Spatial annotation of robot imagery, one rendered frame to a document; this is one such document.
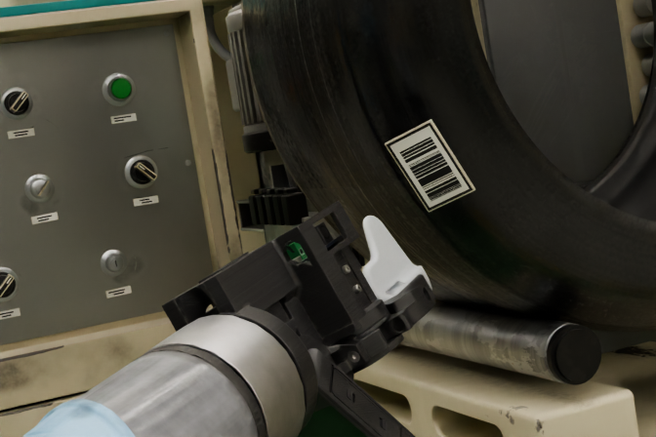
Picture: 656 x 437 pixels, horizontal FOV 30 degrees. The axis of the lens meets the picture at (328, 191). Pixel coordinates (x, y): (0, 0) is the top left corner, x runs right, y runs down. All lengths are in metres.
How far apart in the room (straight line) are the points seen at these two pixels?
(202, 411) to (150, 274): 0.97
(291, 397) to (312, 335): 0.08
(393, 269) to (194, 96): 0.80
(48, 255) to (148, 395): 0.96
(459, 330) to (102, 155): 0.58
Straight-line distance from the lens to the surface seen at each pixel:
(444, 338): 1.05
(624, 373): 1.27
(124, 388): 0.50
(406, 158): 0.87
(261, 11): 1.00
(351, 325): 0.62
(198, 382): 0.51
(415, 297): 0.66
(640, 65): 1.57
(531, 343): 0.93
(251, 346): 0.55
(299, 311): 0.62
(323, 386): 0.60
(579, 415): 0.93
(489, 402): 0.97
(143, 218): 1.46
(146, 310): 1.47
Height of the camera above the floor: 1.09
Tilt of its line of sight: 3 degrees down
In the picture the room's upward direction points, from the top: 9 degrees counter-clockwise
